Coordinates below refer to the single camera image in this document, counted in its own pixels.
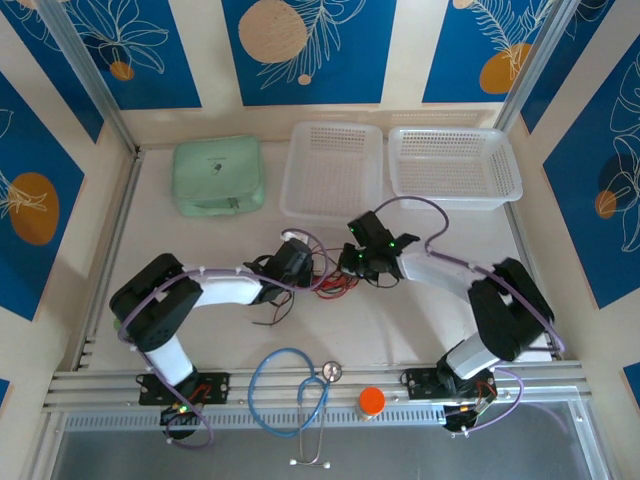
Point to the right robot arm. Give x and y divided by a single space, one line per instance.
435 275

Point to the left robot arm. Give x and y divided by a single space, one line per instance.
225 290

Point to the blue stethoscope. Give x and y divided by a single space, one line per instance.
331 371

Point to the mint green zipper pouch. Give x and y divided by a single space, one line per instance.
215 170

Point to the orange cap bottle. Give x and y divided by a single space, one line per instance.
371 399

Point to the grey metal sheet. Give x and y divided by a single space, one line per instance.
400 455

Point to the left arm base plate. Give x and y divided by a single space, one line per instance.
220 385

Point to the aluminium side rail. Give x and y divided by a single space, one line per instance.
520 235
119 235

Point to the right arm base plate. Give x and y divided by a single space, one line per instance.
420 382

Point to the aluminium table edge rail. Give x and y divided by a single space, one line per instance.
125 385

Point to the aluminium frame post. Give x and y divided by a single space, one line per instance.
90 75
535 65

